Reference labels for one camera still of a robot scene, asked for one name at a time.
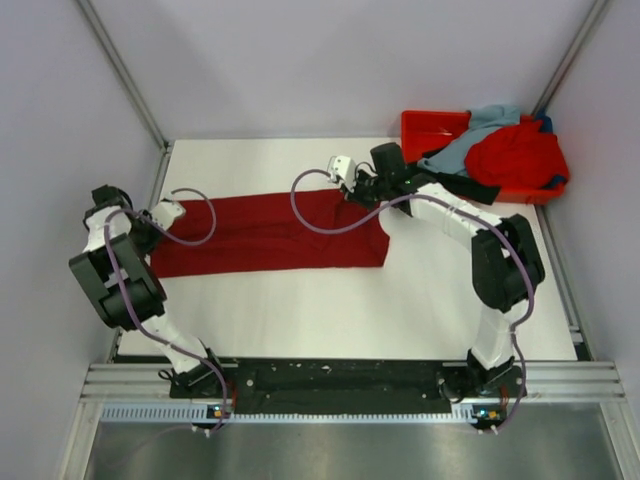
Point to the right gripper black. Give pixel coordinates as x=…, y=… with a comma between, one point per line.
x=355, y=196

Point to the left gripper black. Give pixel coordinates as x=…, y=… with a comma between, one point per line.
x=147, y=248

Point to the dark red t shirt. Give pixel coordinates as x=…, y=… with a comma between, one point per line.
x=261, y=233

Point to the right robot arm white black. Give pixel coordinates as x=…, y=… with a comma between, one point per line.
x=506, y=266

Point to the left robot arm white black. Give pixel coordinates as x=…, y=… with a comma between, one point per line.
x=114, y=273

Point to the red plastic bin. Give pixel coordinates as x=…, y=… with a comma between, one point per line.
x=426, y=131

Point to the light blue t shirt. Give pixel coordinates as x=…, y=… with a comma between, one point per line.
x=482, y=123

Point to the black t shirt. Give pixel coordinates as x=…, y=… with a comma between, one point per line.
x=459, y=185

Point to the bright red t shirt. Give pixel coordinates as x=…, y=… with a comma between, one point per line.
x=518, y=157

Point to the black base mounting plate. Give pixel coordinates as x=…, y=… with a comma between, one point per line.
x=341, y=387

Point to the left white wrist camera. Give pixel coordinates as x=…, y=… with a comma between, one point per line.
x=165, y=213

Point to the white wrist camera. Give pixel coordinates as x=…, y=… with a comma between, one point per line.
x=342, y=172
x=165, y=213

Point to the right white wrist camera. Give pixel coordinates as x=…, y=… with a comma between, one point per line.
x=342, y=172

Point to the left aluminium corner post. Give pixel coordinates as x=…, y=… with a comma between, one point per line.
x=121, y=72

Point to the aluminium corner post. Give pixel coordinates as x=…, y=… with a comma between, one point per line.
x=121, y=72
x=588, y=27

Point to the grey slotted cable duct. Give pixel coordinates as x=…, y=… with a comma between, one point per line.
x=206, y=414

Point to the right aluminium side rail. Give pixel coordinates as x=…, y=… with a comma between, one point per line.
x=576, y=329

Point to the right aluminium corner post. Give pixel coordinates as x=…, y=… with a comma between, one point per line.
x=588, y=27

